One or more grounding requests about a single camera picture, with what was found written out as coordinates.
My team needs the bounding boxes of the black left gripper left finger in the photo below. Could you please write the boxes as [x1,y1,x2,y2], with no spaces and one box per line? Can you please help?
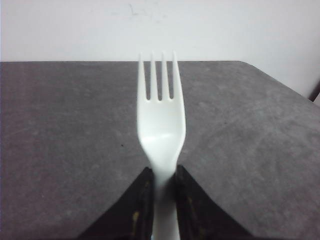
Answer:
[77,167,153,240]

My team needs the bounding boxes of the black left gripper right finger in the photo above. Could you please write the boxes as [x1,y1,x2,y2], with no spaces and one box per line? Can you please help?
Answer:
[175,165,250,240]

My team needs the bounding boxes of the white plastic fork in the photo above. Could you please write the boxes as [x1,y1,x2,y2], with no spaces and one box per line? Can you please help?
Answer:
[136,53,186,240]

